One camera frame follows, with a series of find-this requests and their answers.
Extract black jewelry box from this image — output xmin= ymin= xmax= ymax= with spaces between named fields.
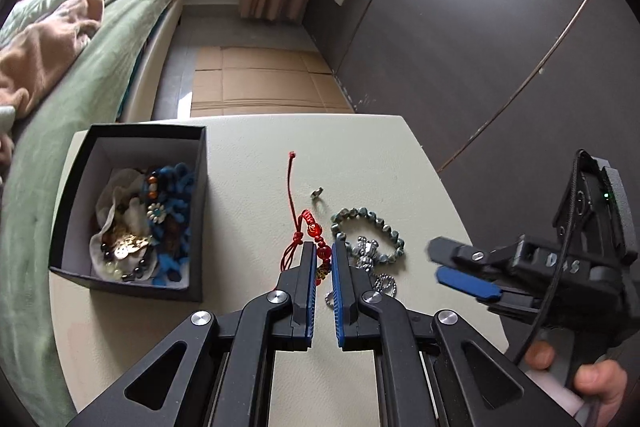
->
xmin=48 ymin=123 xmax=208 ymax=304

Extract white butterfly brooch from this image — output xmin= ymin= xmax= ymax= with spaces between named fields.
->
xmin=102 ymin=232 xmax=151 ymax=264

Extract person's right hand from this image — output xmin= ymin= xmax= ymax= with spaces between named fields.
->
xmin=524 ymin=341 xmax=630 ymax=427

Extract pile of mixed jewelry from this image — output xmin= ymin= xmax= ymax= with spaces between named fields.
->
xmin=90 ymin=163 xmax=196 ymax=284

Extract green bead bracelet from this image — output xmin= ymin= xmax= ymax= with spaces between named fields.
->
xmin=330 ymin=207 xmax=407 ymax=266

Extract silver ball chain necklace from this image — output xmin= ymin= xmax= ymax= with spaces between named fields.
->
xmin=325 ymin=234 xmax=399 ymax=309

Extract black cable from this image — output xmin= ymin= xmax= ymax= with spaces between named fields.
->
xmin=512 ymin=149 xmax=608 ymax=427

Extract pink fleece blanket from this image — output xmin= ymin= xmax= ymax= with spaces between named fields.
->
xmin=0 ymin=0 xmax=106 ymax=122

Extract red string bracelet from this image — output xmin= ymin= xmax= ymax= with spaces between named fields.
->
xmin=282 ymin=151 xmax=334 ymax=289

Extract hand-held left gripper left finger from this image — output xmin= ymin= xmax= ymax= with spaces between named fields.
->
xmin=65 ymin=242 xmax=318 ymax=427

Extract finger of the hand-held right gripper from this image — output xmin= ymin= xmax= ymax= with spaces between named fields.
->
xmin=435 ymin=266 xmax=543 ymax=325
xmin=425 ymin=236 xmax=518 ymax=275

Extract bed with green sheet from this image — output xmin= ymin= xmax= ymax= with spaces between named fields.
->
xmin=0 ymin=0 xmax=194 ymax=414

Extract dark grey wardrobe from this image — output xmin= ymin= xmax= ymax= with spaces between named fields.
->
xmin=301 ymin=0 xmax=640 ymax=258

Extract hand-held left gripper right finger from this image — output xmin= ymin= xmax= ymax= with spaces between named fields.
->
xmin=331 ymin=240 xmax=577 ymax=427

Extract cardboard floor sheets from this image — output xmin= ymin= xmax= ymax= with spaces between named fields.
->
xmin=190 ymin=46 xmax=356 ymax=118

